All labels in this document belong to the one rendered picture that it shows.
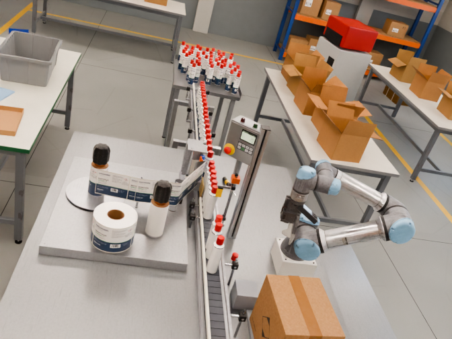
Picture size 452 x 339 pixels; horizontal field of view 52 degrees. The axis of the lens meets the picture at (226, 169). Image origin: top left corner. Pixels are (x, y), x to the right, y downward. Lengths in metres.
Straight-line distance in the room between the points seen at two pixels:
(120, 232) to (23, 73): 2.06
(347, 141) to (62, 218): 2.35
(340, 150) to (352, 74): 4.01
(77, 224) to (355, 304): 1.42
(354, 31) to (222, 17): 3.20
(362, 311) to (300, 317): 0.68
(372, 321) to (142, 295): 1.11
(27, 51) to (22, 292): 2.70
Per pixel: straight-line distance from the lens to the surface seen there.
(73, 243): 2.24
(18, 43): 4.40
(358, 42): 7.63
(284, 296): 1.88
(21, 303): 2.07
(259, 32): 9.94
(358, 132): 3.84
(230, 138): 2.28
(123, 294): 2.11
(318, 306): 1.91
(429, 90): 6.66
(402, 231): 2.17
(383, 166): 4.15
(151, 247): 2.27
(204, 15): 9.62
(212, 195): 2.43
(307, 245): 2.15
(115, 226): 2.13
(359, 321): 2.40
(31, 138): 3.18
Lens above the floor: 2.36
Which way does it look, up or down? 29 degrees down
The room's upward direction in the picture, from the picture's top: 16 degrees clockwise
